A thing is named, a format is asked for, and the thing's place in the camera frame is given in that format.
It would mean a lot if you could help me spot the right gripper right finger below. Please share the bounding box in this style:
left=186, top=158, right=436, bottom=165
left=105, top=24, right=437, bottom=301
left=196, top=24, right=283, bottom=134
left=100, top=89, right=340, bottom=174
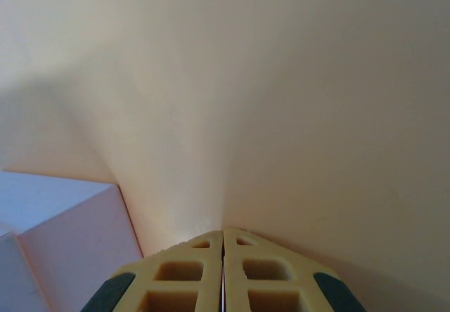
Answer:
left=223, top=226, right=368, bottom=312

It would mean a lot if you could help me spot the white gift box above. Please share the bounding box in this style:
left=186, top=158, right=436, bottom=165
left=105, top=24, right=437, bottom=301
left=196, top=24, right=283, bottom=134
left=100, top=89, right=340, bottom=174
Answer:
left=0, top=170, right=144, bottom=312

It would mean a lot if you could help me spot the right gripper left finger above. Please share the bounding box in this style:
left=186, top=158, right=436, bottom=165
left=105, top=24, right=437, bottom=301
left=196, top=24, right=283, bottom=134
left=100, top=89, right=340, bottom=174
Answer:
left=79, top=230, right=225, bottom=312

